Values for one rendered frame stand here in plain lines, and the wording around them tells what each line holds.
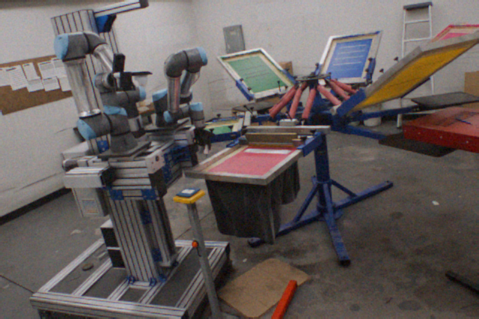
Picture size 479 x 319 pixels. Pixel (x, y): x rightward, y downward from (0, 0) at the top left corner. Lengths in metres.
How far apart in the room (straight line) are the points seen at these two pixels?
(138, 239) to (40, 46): 3.82
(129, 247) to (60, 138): 3.39
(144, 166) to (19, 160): 3.66
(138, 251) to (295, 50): 5.11
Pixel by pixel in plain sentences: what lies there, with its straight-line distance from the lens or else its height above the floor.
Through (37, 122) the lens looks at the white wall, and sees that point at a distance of 5.72.
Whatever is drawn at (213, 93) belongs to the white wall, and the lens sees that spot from 8.10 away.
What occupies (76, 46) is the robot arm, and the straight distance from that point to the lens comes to 2.05.
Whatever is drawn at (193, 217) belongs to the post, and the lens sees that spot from 2.17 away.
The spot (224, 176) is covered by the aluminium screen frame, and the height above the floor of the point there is 1.00.
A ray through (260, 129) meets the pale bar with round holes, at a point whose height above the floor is 1.03.
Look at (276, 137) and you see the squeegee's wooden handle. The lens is 2.59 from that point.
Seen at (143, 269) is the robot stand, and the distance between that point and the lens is 2.79.
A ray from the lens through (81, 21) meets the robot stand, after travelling 2.36.
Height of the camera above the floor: 1.76
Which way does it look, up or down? 18 degrees down
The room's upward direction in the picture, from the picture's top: 10 degrees counter-clockwise
